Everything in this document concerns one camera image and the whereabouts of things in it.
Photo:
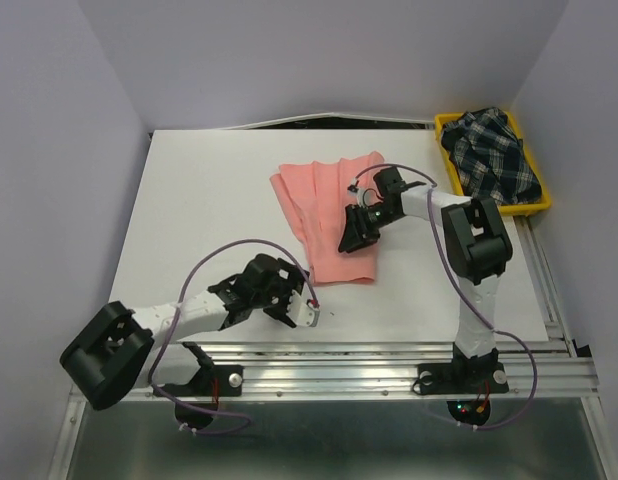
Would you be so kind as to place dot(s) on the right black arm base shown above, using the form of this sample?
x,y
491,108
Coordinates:
x,y
468,393

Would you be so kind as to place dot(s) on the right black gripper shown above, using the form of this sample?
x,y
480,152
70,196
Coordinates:
x,y
357,233

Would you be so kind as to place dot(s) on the plaid dark skirt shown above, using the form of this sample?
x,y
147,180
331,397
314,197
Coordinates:
x,y
489,158

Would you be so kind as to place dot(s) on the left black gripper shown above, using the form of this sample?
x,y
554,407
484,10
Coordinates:
x,y
293,281

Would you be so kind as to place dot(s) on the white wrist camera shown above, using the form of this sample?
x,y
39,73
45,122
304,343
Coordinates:
x,y
304,313
364,195

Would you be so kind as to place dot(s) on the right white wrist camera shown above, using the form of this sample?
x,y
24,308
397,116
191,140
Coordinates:
x,y
364,195

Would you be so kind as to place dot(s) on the yellow plastic bin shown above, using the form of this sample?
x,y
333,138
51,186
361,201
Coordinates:
x,y
524,209

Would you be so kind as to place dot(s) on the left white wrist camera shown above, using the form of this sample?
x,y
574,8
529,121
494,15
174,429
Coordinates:
x,y
304,313

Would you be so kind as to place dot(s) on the pink pleated skirt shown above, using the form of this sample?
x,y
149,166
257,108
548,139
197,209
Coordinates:
x,y
313,198

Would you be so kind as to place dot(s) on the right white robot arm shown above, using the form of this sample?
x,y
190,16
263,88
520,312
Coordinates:
x,y
474,247

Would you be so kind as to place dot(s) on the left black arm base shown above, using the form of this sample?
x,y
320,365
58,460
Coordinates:
x,y
197,408

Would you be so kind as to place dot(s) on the aluminium frame rail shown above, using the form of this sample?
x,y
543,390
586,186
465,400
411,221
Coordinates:
x,y
347,411

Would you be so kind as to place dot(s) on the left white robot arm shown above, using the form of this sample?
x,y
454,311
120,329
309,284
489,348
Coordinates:
x,y
115,351

